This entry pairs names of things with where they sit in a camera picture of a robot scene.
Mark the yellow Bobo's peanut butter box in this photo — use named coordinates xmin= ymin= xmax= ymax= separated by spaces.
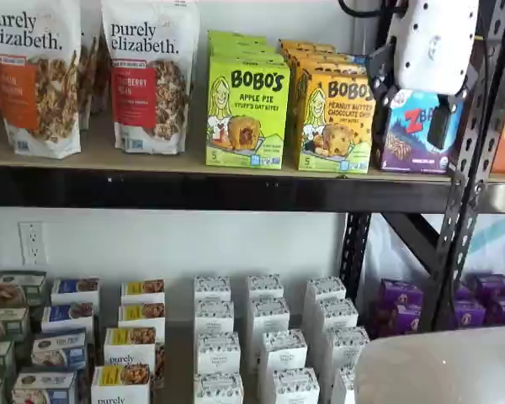
xmin=296 ymin=66 xmax=377 ymax=175
xmin=283 ymin=45 xmax=338 ymax=58
xmin=278 ymin=39 xmax=326 ymax=51
xmin=291 ymin=53 xmax=365 ymax=72

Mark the thin black cable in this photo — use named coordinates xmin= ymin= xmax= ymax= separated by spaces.
xmin=481 ymin=36 xmax=491 ymax=124

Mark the white plastic bin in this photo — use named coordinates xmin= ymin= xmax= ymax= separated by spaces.
xmin=353 ymin=325 xmax=505 ymax=404

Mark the black metal shelf rack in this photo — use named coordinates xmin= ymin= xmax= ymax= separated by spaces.
xmin=0 ymin=0 xmax=505 ymax=338

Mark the metal rack with silver beam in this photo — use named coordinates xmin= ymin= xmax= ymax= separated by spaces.
xmin=478 ymin=41 xmax=505 ymax=215

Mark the blue label white box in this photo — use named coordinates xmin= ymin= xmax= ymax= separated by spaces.
xmin=13 ymin=369 xmax=78 ymax=404
xmin=30 ymin=329 xmax=89 ymax=372
xmin=40 ymin=301 xmax=96 ymax=334
xmin=50 ymin=276 xmax=101 ymax=307

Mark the white granola bag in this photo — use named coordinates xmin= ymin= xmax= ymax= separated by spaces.
xmin=78 ymin=0 xmax=111 ymax=132

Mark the red label granola bag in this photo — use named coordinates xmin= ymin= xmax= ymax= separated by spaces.
xmin=100 ymin=0 xmax=201 ymax=155

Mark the white patterned carton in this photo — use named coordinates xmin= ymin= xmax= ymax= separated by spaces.
xmin=306 ymin=275 xmax=348 ymax=301
xmin=193 ymin=371 xmax=244 ymax=404
xmin=246 ymin=274 xmax=285 ymax=301
xmin=270 ymin=367 xmax=322 ymax=404
xmin=332 ymin=364 xmax=357 ymax=404
xmin=193 ymin=275 xmax=233 ymax=303
xmin=315 ymin=298 xmax=360 ymax=330
xmin=194 ymin=299 xmax=236 ymax=334
xmin=197 ymin=331 xmax=242 ymax=375
xmin=324 ymin=325 xmax=371 ymax=368
xmin=250 ymin=296 xmax=291 ymax=338
xmin=258 ymin=328 xmax=309 ymax=372

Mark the green Bobo's apple pie box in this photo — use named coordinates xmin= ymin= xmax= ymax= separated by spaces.
xmin=205 ymin=54 xmax=291 ymax=171
xmin=206 ymin=29 xmax=268 ymax=45
xmin=209 ymin=40 xmax=278 ymax=58

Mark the orange label granola bag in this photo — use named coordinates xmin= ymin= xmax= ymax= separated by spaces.
xmin=0 ymin=0 xmax=84 ymax=161

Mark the black looped cable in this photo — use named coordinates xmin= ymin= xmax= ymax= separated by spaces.
xmin=338 ymin=0 xmax=405 ymax=19

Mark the translucent plastic sheet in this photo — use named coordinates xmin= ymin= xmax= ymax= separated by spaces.
xmin=368 ymin=213 xmax=505 ymax=295

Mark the yellow label granola box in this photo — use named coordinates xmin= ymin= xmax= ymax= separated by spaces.
xmin=104 ymin=327 xmax=166 ymax=372
xmin=117 ymin=301 xmax=167 ymax=332
xmin=91 ymin=364 xmax=153 ymax=404
xmin=120 ymin=278 xmax=167 ymax=306

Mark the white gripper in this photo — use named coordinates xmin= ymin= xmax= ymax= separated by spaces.
xmin=376 ymin=0 xmax=481 ymax=149

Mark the white wall outlet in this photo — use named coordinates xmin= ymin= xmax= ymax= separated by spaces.
xmin=18 ymin=221 xmax=45 ymax=265

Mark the purple blue Zbar box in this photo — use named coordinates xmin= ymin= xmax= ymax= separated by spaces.
xmin=377 ymin=88 xmax=465 ymax=174

